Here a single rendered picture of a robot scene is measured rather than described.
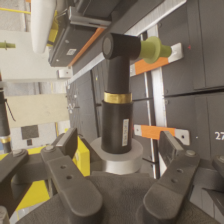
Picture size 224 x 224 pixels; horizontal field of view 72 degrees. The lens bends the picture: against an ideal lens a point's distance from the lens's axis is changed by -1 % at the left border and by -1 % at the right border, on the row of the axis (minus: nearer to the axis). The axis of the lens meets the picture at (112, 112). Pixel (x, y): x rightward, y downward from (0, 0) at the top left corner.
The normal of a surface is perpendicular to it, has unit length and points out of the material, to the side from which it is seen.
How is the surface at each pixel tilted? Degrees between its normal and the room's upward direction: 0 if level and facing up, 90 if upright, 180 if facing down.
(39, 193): 90
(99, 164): 90
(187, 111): 0
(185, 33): 0
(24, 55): 90
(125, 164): 79
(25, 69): 90
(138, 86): 0
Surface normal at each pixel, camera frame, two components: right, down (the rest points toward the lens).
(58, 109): 0.47, 0.00
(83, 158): 0.47, 0.25
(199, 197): -0.88, 0.11
